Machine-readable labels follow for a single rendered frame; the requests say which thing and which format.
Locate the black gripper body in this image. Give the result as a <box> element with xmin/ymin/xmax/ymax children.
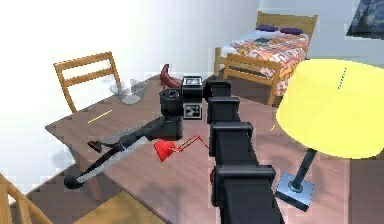
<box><xmin>145</xmin><ymin>87</ymin><xmax>184</xmax><ymax>141</ymax></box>

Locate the wooden slat-back chair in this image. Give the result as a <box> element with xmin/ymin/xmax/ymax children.
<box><xmin>53</xmin><ymin>51</ymin><xmax>123</xmax><ymax>114</ymax></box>
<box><xmin>0</xmin><ymin>172</ymin><xmax>168</xmax><ymax>224</ymax></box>

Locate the dark red curved object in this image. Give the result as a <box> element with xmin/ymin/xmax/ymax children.
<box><xmin>159</xmin><ymin>63</ymin><xmax>183</xmax><ymax>90</ymax></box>

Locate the brown wooden table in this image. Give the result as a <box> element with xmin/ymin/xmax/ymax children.
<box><xmin>44</xmin><ymin>74</ymin><xmax>352</xmax><ymax>224</ymax></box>

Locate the clear glass bowl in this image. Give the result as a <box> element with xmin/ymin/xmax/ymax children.
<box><xmin>109</xmin><ymin>78</ymin><xmax>148</xmax><ymax>106</ymax></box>

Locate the yellow shade table lamp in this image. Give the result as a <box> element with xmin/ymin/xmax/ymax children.
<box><xmin>274</xmin><ymin>58</ymin><xmax>384</xmax><ymax>213</ymax></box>

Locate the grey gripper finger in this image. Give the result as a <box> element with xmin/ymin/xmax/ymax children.
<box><xmin>87</xmin><ymin>123</ymin><xmax>152</xmax><ymax>154</ymax></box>
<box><xmin>63</xmin><ymin>135</ymin><xmax>150</xmax><ymax>191</ymax></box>

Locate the wooden bed with patterned blanket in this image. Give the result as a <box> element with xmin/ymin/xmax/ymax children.
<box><xmin>213</xmin><ymin>10</ymin><xmax>320</xmax><ymax>108</ymax></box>

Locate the purple pillow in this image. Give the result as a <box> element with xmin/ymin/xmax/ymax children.
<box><xmin>255</xmin><ymin>23</ymin><xmax>280</xmax><ymax>33</ymax></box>
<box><xmin>279</xmin><ymin>27</ymin><xmax>304</xmax><ymax>36</ymax></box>

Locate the dark flat object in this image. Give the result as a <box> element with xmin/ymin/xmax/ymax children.
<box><xmin>254</xmin><ymin>36</ymin><xmax>273</xmax><ymax>46</ymax></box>

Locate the dark blue framed picture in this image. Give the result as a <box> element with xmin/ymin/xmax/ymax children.
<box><xmin>345</xmin><ymin>0</ymin><xmax>384</xmax><ymax>41</ymax></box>

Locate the red desk lamp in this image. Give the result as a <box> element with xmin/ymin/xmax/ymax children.
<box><xmin>153</xmin><ymin>134</ymin><xmax>216</xmax><ymax>185</ymax></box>

